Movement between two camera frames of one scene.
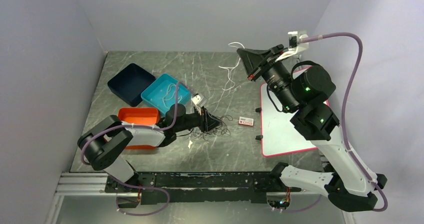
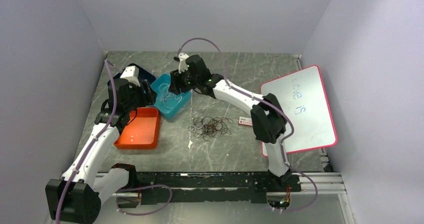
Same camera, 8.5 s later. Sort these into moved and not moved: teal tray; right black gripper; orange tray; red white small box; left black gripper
Moved: right black gripper; left black gripper
Not moved: teal tray; orange tray; red white small box
